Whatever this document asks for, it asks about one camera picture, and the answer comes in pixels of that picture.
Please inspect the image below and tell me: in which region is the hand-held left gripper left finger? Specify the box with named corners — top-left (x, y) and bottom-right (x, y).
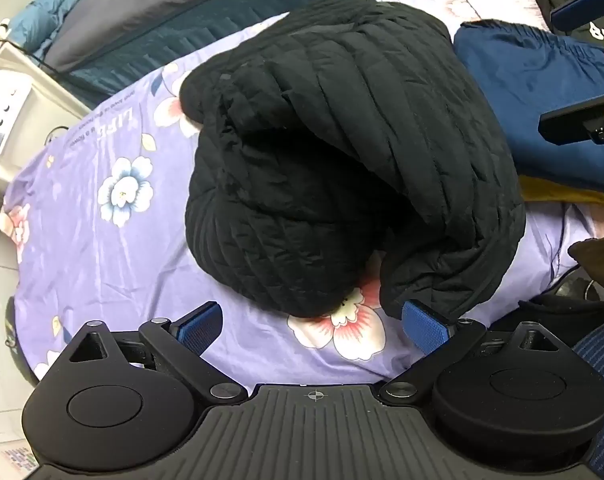
top-left (69, 302), bottom-right (247, 406)

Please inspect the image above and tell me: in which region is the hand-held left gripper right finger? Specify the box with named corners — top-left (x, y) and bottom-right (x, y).
top-left (379, 300), bottom-right (572, 406)

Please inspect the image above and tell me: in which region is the black quilted jacket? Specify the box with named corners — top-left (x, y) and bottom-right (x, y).
top-left (179, 0), bottom-right (527, 321)

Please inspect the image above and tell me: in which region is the black printed cloth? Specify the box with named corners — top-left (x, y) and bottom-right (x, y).
top-left (530, 0), bottom-right (604, 58)

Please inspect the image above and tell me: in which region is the navy blue garment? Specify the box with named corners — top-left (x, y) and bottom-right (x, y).
top-left (454, 19), bottom-right (604, 193)

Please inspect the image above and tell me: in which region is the yellow cloth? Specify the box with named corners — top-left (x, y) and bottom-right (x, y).
top-left (519, 175), bottom-right (604, 206)

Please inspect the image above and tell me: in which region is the dark black cloth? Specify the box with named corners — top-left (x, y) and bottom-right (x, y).
top-left (519, 265), bottom-right (604, 346)

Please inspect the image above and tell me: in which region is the brown cloth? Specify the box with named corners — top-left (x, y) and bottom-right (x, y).
top-left (568, 237), bottom-right (604, 286)

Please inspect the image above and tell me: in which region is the purple floral bedsheet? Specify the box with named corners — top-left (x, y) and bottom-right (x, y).
top-left (0, 0), bottom-right (602, 386)

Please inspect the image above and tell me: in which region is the colourful printed paper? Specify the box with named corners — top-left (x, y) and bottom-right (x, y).
top-left (0, 442), bottom-right (38, 480)

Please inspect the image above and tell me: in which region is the teal quilted bed cover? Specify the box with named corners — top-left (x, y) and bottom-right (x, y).
top-left (59, 0), bottom-right (423, 111)

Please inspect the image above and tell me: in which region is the white appliance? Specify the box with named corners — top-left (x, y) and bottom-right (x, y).
top-left (0, 7), bottom-right (90, 201)

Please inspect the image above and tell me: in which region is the light blue down jacket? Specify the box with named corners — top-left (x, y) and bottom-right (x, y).
top-left (7, 0), bottom-right (90, 61)

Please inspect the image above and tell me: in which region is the black cable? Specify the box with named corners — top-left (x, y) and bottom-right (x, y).
top-left (0, 19), bottom-right (90, 92)

